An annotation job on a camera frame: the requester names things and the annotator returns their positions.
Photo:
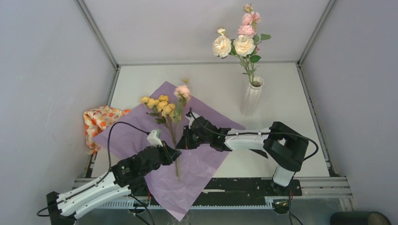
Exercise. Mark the orange floral cloth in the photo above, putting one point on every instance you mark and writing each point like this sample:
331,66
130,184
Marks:
97,120

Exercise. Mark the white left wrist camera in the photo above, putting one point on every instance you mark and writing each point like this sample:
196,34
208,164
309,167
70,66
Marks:
154,138

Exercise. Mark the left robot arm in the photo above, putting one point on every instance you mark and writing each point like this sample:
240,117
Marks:
127,177

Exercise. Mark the white rose stem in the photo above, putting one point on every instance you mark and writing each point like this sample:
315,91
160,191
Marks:
223,46

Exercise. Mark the yellow rose stem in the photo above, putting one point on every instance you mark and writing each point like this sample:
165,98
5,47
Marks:
165,112

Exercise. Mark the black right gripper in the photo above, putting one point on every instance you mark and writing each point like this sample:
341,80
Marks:
186,141

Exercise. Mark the pink rose stem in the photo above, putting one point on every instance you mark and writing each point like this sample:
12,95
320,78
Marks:
248,24

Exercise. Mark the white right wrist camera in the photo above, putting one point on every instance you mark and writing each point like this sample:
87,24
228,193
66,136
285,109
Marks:
191,116

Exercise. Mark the black printed ribbon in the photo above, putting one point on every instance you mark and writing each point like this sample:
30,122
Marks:
260,152

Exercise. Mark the purple wrapping paper sheet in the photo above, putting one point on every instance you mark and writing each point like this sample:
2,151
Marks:
198,166

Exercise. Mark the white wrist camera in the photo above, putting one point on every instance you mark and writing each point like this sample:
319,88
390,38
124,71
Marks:
191,116
154,138

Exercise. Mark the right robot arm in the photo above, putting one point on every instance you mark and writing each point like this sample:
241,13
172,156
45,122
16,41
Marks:
284,145

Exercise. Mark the white ribbed ceramic vase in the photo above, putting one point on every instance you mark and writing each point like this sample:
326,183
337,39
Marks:
251,96

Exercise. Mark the black cylinder object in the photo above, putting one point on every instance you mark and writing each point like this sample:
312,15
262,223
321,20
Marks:
359,218

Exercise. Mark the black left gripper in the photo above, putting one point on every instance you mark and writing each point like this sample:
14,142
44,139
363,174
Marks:
171,154

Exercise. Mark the peach rose stem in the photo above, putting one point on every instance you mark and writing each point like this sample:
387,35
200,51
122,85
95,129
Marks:
183,95

